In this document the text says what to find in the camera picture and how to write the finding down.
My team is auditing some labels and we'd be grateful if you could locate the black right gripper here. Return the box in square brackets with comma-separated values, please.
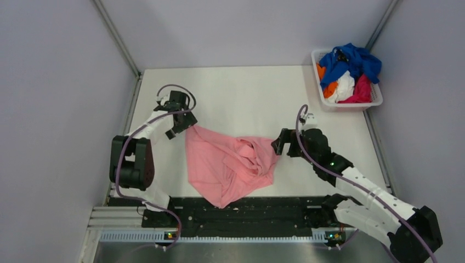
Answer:
[271, 128, 317, 165]

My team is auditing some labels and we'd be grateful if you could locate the pink t-shirt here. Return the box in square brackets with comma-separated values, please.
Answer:
[185, 125, 279, 209]

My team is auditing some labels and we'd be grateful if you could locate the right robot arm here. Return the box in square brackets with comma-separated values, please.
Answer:
[271, 128, 443, 262]

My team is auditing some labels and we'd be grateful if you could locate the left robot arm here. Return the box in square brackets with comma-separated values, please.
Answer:
[109, 90, 197, 227]

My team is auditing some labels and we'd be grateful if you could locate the orange t-shirt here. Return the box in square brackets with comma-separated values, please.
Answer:
[316, 64, 338, 99]

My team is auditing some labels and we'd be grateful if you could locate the white t-shirt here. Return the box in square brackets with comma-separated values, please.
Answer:
[326, 71, 355, 104]

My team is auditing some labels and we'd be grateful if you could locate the magenta t-shirt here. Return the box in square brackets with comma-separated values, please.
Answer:
[338, 74, 372, 104]

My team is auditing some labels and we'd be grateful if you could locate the white plastic laundry basket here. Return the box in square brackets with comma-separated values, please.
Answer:
[311, 48, 383, 112]

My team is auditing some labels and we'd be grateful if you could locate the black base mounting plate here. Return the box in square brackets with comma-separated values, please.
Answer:
[107, 195, 398, 239]

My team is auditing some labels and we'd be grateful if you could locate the blue t-shirt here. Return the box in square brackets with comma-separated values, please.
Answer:
[319, 43, 382, 89]

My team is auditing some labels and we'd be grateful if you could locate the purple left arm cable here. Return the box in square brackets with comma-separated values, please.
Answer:
[115, 84, 197, 251]

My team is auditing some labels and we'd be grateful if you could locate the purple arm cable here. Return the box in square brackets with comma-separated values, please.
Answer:
[115, 84, 197, 251]
[295, 104, 439, 263]

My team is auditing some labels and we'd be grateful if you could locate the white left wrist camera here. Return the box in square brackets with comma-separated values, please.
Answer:
[156, 94, 169, 105]

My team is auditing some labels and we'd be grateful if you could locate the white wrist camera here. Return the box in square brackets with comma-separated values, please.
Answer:
[156, 94, 169, 105]
[299, 113, 317, 130]

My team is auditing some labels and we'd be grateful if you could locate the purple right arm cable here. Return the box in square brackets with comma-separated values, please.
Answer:
[295, 104, 439, 263]

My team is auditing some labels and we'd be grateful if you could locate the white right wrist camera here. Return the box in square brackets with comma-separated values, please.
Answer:
[299, 113, 317, 130]

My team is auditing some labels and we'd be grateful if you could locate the aluminium front rail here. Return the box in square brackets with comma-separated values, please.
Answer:
[89, 205, 354, 247]

